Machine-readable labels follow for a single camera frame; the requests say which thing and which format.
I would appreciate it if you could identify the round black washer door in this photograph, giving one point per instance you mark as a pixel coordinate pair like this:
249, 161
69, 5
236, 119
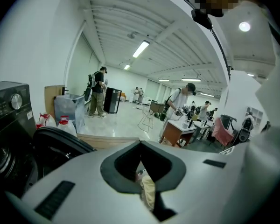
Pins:
60, 146

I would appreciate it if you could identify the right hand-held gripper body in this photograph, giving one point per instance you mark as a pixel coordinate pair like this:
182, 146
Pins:
227, 151

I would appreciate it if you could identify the plain upright wooden board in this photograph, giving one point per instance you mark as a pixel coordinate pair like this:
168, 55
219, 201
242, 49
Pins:
50, 99

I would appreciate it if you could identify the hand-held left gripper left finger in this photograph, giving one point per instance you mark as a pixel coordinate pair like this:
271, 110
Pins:
84, 195

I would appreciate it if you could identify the pale yellow clothes piece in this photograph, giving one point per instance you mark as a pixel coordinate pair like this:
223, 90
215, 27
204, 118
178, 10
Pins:
148, 192

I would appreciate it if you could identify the green striped ball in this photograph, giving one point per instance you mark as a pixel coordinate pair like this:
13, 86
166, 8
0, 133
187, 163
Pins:
157, 114

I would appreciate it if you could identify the black head-worn camera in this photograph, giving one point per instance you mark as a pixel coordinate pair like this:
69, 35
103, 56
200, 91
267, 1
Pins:
201, 18

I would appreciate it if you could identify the black bottle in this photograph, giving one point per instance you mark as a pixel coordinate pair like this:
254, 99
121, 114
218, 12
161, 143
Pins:
191, 123

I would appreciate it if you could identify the slatted wooden board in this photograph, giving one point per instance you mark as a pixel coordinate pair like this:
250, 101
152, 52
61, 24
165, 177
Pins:
102, 142

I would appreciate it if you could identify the black washing machine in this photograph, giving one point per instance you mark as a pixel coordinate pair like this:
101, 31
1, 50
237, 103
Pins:
11, 129

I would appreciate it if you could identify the long ceiling light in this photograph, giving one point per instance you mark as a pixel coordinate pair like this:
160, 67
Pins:
141, 48
164, 80
191, 79
207, 94

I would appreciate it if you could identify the white water dispenser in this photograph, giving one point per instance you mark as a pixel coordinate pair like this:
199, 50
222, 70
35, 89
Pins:
131, 96

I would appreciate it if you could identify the white mug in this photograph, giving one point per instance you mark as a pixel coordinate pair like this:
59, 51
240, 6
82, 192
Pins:
185, 125

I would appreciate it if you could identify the pink cloth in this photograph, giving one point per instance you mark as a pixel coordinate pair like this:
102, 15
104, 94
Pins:
221, 132

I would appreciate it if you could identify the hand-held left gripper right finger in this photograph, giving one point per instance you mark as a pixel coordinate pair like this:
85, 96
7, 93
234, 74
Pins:
200, 183

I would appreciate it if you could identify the person's cream shirt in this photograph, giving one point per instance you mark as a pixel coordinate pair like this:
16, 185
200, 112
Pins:
270, 125

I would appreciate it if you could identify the black glass-door cabinet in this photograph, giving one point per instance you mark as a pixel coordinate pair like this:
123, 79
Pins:
109, 100

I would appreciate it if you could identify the grey table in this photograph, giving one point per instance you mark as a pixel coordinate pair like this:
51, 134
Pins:
201, 125

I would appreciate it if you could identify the round ceiling lamp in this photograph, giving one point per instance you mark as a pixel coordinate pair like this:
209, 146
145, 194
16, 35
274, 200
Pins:
244, 26

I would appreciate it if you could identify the grey translucent bin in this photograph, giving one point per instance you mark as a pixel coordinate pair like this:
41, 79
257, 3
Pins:
70, 108

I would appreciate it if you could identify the white jug red cap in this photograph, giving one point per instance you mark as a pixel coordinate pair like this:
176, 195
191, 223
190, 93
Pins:
46, 122
66, 127

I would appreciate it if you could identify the brown desk white top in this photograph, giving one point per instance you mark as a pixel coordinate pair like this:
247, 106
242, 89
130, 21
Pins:
171, 132

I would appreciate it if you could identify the short ceiling light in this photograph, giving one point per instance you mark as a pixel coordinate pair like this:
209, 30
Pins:
126, 67

